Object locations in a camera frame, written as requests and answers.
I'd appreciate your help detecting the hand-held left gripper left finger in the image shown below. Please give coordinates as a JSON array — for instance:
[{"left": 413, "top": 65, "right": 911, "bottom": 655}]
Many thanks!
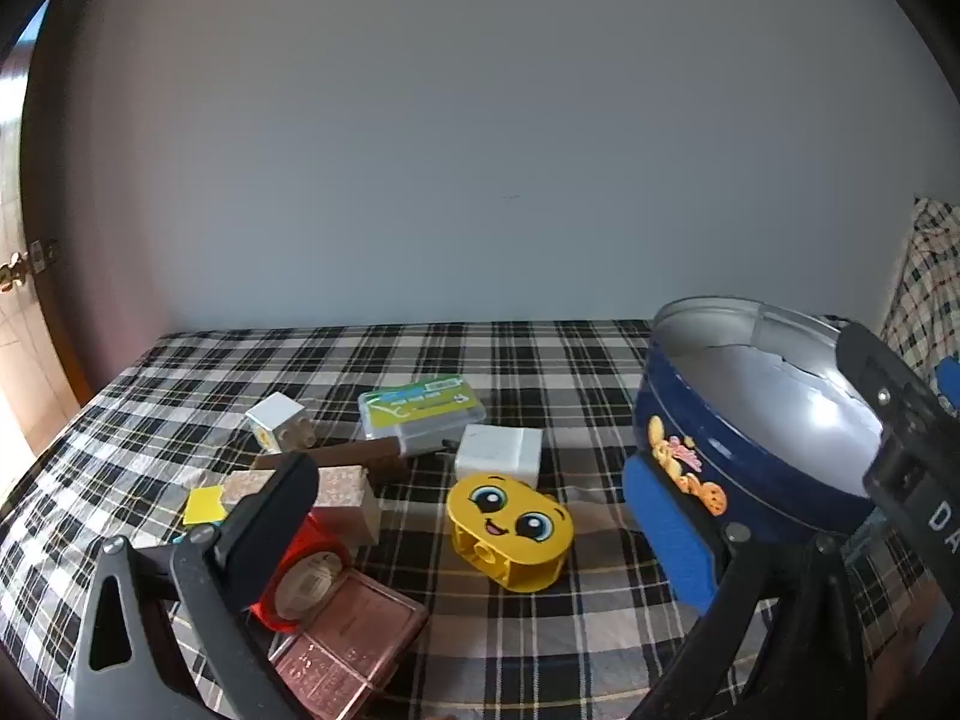
[{"left": 71, "top": 450, "right": 323, "bottom": 720}]

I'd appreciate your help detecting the brass door handle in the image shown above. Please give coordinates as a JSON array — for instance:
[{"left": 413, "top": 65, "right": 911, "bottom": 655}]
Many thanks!
[{"left": 0, "top": 238, "right": 61, "bottom": 293}]

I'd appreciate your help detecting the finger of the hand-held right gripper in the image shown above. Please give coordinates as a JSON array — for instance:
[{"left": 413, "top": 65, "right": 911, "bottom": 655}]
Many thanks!
[
  {"left": 934, "top": 356, "right": 960, "bottom": 415},
  {"left": 836, "top": 322, "right": 960, "bottom": 565}
]

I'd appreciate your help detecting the tan patterned box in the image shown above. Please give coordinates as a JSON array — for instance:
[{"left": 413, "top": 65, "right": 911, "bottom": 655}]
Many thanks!
[{"left": 225, "top": 465, "right": 382, "bottom": 547}]

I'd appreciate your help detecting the wooden door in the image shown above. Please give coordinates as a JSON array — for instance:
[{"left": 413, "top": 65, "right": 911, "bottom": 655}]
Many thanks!
[{"left": 0, "top": 0, "right": 95, "bottom": 406}]

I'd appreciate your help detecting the white charger adapter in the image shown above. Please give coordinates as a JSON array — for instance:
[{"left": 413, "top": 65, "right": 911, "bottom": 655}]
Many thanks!
[{"left": 448, "top": 424, "right": 543, "bottom": 492}]

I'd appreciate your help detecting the blue round metal tin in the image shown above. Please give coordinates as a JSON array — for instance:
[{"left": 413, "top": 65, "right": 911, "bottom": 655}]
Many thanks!
[{"left": 622, "top": 294, "right": 890, "bottom": 541}]

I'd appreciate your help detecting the beige plaid cloth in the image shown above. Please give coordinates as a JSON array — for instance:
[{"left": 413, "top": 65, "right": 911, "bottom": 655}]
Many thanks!
[{"left": 877, "top": 197, "right": 960, "bottom": 421}]

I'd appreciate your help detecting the black white plaid blanket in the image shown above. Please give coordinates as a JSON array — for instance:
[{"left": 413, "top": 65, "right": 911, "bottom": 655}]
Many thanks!
[{"left": 0, "top": 319, "right": 960, "bottom": 720}]

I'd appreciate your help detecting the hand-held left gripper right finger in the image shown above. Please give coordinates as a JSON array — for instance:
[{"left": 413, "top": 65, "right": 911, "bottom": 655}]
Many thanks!
[{"left": 622, "top": 454, "right": 863, "bottom": 720}]

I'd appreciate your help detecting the yellow smiley toy block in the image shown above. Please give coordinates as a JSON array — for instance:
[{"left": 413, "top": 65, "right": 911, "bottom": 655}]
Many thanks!
[{"left": 446, "top": 472, "right": 575, "bottom": 592}]

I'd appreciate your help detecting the yellow cube block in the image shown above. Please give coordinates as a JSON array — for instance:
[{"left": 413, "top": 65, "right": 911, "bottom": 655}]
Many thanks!
[{"left": 184, "top": 487, "right": 226, "bottom": 526}]

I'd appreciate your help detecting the brown toy piece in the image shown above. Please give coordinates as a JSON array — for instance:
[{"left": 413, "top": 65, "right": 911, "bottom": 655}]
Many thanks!
[{"left": 251, "top": 436, "right": 410, "bottom": 485}]

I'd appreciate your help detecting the green label floss pick box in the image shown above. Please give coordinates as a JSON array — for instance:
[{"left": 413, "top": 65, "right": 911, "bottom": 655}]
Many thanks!
[{"left": 358, "top": 373, "right": 487, "bottom": 458}]

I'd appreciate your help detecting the red tape roll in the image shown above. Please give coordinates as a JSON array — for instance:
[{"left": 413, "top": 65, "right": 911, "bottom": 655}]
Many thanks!
[{"left": 251, "top": 510, "right": 353, "bottom": 623}]

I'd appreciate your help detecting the white toy block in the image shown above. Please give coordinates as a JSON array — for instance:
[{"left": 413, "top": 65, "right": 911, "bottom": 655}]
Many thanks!
[{"left": 245, "top": 392, "right": 316, "bottom": 455}]

